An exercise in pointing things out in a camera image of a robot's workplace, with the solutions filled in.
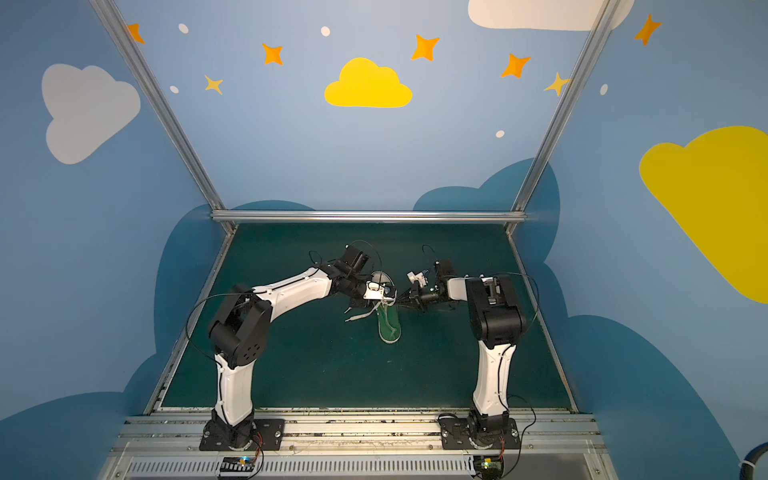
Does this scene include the green canvas sneaker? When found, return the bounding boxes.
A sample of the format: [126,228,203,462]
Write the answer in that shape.
[372,271,402,344]

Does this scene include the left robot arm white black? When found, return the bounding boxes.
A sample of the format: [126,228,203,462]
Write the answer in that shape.
[208,245,391,430]

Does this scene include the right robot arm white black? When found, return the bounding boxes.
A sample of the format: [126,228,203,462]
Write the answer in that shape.
[397,260,531,435]

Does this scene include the right controller board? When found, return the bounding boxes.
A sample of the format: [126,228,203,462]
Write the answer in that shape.
[471,456,504,480]

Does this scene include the controller board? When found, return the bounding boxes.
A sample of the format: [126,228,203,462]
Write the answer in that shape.
[217,456,256,479]
[471,456,504,480]

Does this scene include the left controller board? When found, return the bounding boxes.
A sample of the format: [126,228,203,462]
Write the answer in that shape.
[217,456,256,479]

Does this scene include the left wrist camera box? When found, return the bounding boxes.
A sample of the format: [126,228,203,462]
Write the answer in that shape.
[363,281,397,305]

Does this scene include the back aluminium frame bar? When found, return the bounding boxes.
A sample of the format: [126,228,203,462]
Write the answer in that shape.
[211,210,526,224]

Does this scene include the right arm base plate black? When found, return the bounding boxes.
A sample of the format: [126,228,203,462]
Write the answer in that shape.
[437,412,521,450]

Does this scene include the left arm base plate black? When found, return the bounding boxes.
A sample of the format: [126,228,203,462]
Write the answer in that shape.
[199,417,285,451]

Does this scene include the front aluminium rail bed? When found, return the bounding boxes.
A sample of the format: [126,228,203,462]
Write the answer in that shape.
[99,409,618,479]

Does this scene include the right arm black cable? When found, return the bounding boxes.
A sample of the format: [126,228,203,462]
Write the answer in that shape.
[491,272,541,445]

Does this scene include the right aluminium frame post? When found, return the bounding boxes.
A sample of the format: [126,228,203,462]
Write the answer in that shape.
[505,0,623,240]

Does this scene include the aluminium frame post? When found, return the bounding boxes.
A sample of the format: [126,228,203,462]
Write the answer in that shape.
[90,0,226,213]
[505,0,623,240]

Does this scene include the left aluminium frame post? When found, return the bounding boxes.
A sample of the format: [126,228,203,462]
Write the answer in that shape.
[90,0,226,213]

